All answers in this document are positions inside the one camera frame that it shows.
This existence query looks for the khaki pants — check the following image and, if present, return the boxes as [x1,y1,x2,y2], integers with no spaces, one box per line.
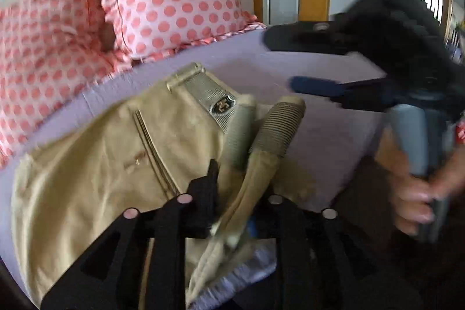
[11,63,311,305]

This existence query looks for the left polka dot pillow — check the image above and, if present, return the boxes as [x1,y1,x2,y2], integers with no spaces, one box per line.
[1,0,131,167]

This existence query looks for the right hand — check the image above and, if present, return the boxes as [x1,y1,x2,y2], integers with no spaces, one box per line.
[375,127,464,235]

